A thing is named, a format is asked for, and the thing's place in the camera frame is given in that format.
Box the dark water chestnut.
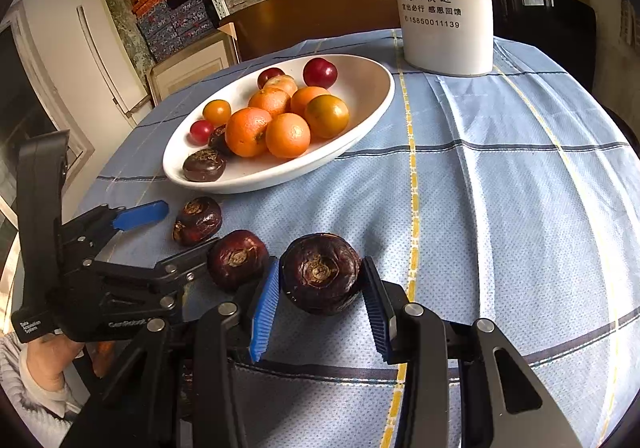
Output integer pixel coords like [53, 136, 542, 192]
[279, 233, 362, 316]
[172, 196, 222, 247]
[182, 148, 227, 182]

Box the dark water chestnut front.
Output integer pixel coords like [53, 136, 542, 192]
[182, 148, 227, 182]

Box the small red cherry tomato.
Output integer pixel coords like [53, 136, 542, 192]
[189, 119, 215, 146]

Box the dark water chestnut shiny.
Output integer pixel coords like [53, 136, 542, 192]
[207, 229, 269, 292]

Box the small yellow-orange tomato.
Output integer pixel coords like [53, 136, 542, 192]
[202, 100, 232, 127]

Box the large orange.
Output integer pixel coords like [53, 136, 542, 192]
[224, 107, 272, 158]

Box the small orange mandarin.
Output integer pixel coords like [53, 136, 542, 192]
[266, 112, 311, 159]

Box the orange kumquat fruit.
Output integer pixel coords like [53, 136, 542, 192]
[290, 86, 329, 117]

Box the large red plum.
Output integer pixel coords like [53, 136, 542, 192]
[303, 57, 338, 89]

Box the pale yellow tomato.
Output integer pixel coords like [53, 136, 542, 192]
[264, 75, 298, 97]

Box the person's left hand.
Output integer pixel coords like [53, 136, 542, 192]
[26, 335, 116, 392]

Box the cream framed panel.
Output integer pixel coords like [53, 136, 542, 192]
[146, 31, 240, 105]

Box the blue checked tablecloth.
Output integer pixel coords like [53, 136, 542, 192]
[81, 30, 639, 447]

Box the white oval plate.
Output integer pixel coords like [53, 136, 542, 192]
[162, 54, 395, 194]

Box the wooden chair back far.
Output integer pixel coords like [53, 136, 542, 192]
[220, 0, 400, 60]

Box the black cabinet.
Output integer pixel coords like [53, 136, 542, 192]
[491, 0, 597, 91]

